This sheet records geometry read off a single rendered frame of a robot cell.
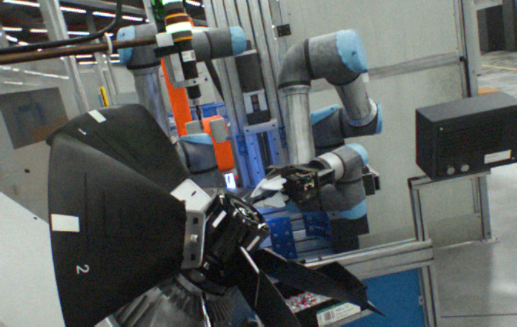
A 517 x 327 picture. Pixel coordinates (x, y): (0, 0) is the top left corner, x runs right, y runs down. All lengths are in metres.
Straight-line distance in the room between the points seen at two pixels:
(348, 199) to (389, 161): 1.73
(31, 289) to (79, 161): 0.30
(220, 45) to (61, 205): 0.69
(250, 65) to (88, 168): 1.12
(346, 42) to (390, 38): 1.63
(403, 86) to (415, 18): 0.41
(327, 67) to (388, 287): 0.71
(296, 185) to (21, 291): 0.57
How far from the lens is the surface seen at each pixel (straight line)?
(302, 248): 1.61
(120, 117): 0.85
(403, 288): 1.40
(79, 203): 0.50
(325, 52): 1.12
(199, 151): 1.51
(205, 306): 0.69
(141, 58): 1.39
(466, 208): 3.12
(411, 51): 2.78
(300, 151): 1.12
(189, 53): 0.77
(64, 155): 0.51
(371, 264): 1.31
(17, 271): 0.77
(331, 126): 1.49
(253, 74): 1.57
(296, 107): 1.13
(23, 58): 0.70
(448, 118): 1.21
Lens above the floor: 1.46
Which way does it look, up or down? 12 degrees down
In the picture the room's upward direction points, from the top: 12 degrees counter-clockwise
